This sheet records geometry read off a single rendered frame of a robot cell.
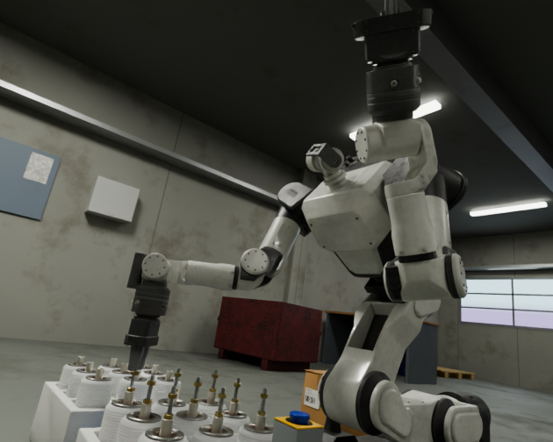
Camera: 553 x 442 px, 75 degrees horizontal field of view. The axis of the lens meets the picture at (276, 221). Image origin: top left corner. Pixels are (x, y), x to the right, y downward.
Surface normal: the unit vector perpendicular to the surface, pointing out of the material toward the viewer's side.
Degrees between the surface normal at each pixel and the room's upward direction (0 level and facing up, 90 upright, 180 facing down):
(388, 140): 121
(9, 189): 90
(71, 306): 90
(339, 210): 97
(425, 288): 154
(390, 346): 90
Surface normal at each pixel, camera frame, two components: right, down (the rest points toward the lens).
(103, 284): 0.63, -0.13
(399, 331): 0.40, 0.22
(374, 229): -0.04, 0.26
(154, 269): 0.16, -0.25
